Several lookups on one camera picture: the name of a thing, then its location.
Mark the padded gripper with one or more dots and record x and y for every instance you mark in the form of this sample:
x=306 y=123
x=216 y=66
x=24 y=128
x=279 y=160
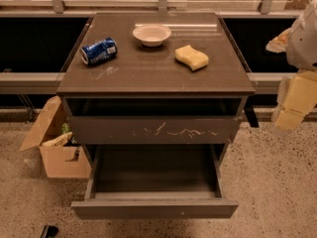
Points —
x=304 y=45

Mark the grey drawer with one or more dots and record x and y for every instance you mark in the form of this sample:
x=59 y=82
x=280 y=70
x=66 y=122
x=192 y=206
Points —
x=155 y=181
x=154 y=121

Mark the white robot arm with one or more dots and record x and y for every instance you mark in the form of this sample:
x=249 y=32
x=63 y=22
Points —
x=299 y=42

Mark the grey drawer cabinet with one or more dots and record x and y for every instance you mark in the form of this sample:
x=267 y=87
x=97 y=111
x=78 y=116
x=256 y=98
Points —
x=139 y=72

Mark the grey top drawer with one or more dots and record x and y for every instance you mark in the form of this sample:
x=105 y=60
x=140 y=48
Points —
x=154 y=121

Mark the yellow sponge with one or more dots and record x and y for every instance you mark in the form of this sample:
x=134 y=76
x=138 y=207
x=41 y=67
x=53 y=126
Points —
x=191 y=57

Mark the white ceramic bowl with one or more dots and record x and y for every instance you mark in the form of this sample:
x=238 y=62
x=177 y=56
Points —
x=152 y=35

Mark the crushed blue soda can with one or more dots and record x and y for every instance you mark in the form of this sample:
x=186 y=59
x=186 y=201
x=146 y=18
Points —
x=103 y=50

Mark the snack bag in box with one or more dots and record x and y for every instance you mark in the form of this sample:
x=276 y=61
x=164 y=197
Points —
x=62 y=139

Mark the open cardboard box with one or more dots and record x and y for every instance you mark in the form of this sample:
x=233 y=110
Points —
x=67 y=162

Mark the small black floor object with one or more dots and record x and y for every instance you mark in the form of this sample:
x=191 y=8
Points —
x=49 y=231

